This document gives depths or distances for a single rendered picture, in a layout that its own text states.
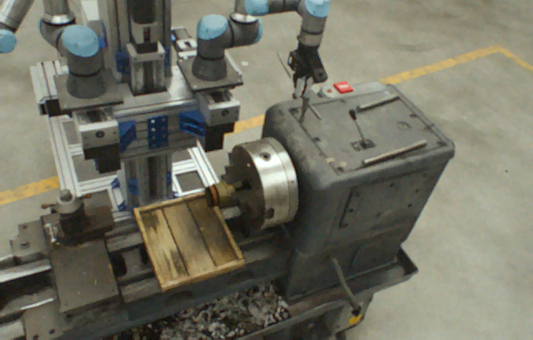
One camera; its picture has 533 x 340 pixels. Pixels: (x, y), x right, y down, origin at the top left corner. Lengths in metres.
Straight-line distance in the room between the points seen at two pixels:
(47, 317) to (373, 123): 1.27
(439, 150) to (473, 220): 1.75
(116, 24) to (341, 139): 0.98
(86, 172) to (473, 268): 2.36
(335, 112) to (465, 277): 1.67
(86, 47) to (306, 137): 0.83
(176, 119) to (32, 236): 0.73
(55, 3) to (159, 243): 0.91
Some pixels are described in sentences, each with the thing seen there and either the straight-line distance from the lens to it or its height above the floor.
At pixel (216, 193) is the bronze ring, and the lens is 1.69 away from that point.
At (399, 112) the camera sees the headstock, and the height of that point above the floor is 1.26.
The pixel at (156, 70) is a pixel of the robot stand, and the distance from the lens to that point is 2.15.
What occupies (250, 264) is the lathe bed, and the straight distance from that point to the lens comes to 1.84.
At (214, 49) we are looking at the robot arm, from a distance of 2.03.
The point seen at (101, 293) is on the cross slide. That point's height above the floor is 0.97.
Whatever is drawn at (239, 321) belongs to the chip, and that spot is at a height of 0.60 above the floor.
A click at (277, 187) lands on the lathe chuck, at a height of 1.18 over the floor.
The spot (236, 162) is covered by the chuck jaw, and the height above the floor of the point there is 1.17.
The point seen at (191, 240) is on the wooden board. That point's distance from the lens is 1.85.
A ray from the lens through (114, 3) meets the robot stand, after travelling 2.06.
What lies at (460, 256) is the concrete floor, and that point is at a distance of 3.33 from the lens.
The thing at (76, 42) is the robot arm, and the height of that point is 1.38.
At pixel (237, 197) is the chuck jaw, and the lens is 1.69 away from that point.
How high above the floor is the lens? 2.36
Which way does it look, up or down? 44 degrees down
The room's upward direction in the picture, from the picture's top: 10 degrees clockwise
